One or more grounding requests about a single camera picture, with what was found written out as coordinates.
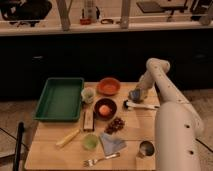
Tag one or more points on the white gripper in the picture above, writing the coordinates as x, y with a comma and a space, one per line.
145, 84

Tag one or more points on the blue sponge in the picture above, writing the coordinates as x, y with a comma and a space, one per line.
135, 95

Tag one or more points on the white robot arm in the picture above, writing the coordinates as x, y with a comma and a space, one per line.
177, 123

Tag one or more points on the metal cup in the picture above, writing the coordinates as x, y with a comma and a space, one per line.
146, 148

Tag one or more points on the green plastic cup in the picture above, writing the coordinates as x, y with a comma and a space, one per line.
90, 142

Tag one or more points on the orange bowl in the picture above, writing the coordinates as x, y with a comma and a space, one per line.
108, 86

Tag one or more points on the dark brown bowl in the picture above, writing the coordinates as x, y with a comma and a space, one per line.
105, 101

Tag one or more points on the orange ball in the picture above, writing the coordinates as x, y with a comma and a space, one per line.
104, 110

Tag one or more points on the bunch of dark grapes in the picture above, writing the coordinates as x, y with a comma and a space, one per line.
116, 125

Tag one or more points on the pale green mug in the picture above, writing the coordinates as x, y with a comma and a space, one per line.
88, 95

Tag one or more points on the wooden block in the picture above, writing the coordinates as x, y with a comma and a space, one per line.
88, 124

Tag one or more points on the blue folded cloth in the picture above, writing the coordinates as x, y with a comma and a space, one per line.
111, 144

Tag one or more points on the green plastic tray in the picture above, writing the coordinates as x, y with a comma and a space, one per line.
60, 100

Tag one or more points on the red object on shelf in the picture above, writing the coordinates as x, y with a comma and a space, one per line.
85, 21

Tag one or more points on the white bottle on shelf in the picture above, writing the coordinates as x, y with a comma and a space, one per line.
90, 10

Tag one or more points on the silver fork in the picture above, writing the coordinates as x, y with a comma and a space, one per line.
92, 162

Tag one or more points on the black pole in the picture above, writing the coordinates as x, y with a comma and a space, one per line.
17, 155

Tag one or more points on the black office chair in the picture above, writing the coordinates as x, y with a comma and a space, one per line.
25, 12

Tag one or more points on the white handled brush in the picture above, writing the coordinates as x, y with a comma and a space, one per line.
128, 104

